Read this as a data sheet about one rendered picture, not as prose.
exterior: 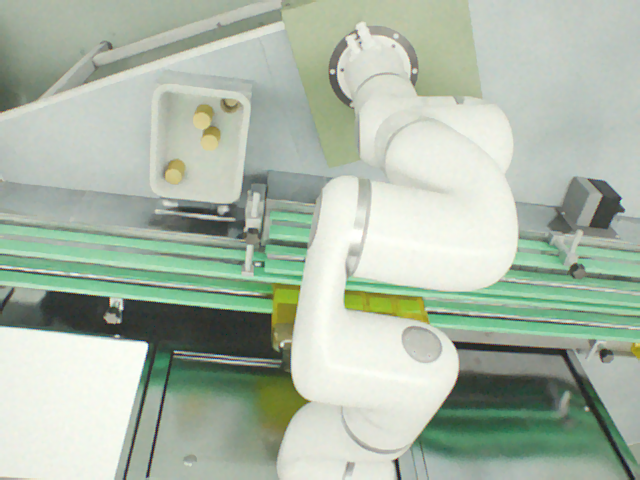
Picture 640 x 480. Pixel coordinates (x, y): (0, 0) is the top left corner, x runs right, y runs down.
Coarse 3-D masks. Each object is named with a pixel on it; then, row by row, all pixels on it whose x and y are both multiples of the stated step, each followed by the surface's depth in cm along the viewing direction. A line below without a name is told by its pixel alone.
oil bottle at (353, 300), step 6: (348, 294) 109; (354, 294) 109; (360, 294) 110; (348, 300) 107; (354, 300) 108; (360, 300) 108; (348, 306) 106; (354, 306) 106; (360, 306) 107; (366, 306) 107
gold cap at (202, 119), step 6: (198, 108) 107; (204, 108) 107; (210, 108) 108; (198, 114) 105; (204, 114) 105; (210, 114) 107; (192, 120) 106; (198, 120) 106; (204, 120) 106; (210, 120) 106; (198, 126) 107; (204, 126) 107
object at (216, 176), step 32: (160, 96) 101; (192, 96) 108; (224, 96) 101; (160, 128) 106; (192, 128) 111; (224, 128) 112; (160, 160) 110; (192, 160) 115; (224, 160) 115; (160, 192) 110; (192, 192) 112; (224, 192) 114
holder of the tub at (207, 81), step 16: (160, 80) 101; (176, 80) 103; (192, 80) 104; (208, 80) 105; (224, 80) 106; (240, 80) 108; (160, 208) 117; (176, 208) 118; (192, 208) 119; (208, 208) 120; (224, 208) 121
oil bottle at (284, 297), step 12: (276, 288) 107; (288, 288) 108; (300, 288) 108; (276, 300) 104; (288, 300) 105; (276, 312) 102; (288, 312) 102; (276, 324) 99; (288, 324) 99; (276, 336) 98; (288, 336) 98; (276, 348) 100
